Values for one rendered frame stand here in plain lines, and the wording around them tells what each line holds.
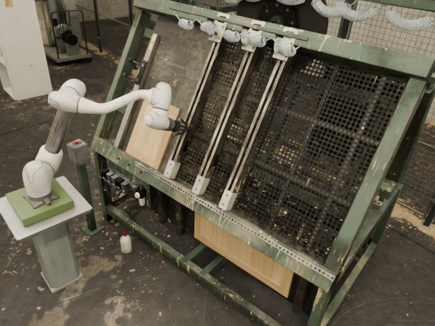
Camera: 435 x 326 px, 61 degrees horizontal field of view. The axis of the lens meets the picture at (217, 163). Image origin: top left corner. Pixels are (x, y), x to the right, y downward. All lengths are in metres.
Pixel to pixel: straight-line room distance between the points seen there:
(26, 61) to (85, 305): 4.26
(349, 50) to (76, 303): 2.57
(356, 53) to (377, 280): 2.04
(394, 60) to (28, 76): 5.43
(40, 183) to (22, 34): 3.94
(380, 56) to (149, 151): 1.71
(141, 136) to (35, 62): 3.78
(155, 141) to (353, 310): 2.02
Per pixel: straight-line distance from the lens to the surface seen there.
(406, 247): 3.97
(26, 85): 6.53
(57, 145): 2.72
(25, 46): 6.38
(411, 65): 2.13
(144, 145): 2.91
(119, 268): 3.30
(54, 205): 2.73
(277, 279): 2.77
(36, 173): 2.64
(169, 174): 2.64
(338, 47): 2.23
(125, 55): 3.21
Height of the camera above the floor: 2.46
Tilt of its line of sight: 33 degrees down
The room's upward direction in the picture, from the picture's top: 4 degrees clockwise
